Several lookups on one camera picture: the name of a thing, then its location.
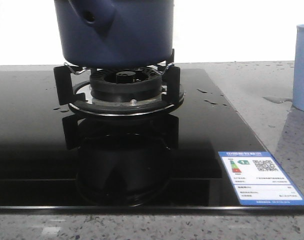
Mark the dark blue pot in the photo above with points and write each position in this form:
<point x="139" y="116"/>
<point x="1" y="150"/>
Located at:
<point x="115" y="33"/>

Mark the light blue ribbed cup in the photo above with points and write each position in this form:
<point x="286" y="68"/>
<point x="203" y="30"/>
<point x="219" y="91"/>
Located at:
<point x="298" y="81"/>

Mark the black gas burner head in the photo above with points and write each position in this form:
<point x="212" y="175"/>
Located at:
<point x="124" y="85"/>

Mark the black glass gas stove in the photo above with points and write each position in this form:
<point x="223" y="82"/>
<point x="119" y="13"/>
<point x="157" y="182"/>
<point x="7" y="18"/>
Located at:
<point x="53" y="161"/>

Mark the blue energy label sticker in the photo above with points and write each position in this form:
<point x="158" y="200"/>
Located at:
<point x="259" y="180"/>

